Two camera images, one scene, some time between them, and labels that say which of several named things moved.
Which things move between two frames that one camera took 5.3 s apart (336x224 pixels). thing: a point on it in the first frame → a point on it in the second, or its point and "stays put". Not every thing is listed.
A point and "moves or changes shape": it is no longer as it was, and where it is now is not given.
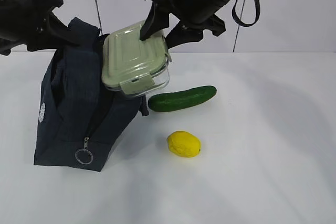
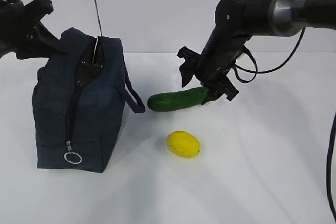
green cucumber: [171, 100] stays put
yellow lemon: [184, 144] stays put
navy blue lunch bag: [81, 119] moves or changes shape
